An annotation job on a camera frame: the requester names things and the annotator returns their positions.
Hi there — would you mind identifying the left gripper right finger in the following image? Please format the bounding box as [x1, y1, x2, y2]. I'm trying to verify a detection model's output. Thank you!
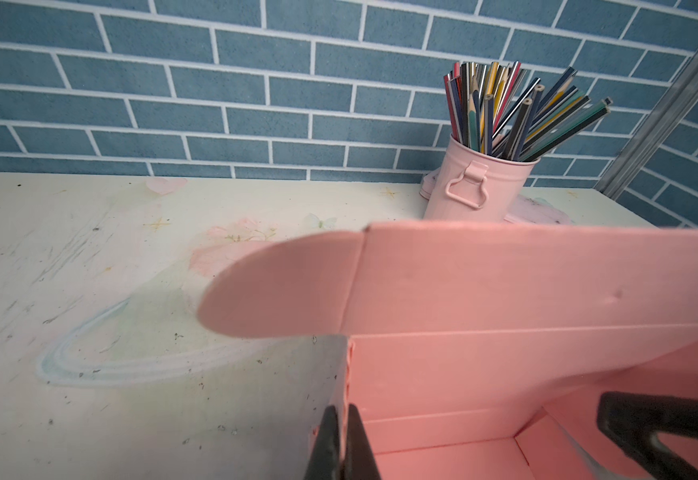
[342, 404, 382, 480]

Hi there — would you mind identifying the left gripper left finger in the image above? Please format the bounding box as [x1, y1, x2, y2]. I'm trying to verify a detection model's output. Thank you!
[304, 405, 342, 480]

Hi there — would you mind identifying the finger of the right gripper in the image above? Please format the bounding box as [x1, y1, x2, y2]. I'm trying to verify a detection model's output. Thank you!
[597, 391, 698, 479]

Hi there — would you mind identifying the pink paper box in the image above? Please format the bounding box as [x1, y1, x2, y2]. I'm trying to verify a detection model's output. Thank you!
[198, 221, 698, 479]

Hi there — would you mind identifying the pink metal pencil cup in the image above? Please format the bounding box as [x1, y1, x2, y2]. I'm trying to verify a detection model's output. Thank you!
[424, 138, 536, 223]

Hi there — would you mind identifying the coloured pencils bundle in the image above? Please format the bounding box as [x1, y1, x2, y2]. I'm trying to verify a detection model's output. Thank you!
[443, 61, 613, 163]

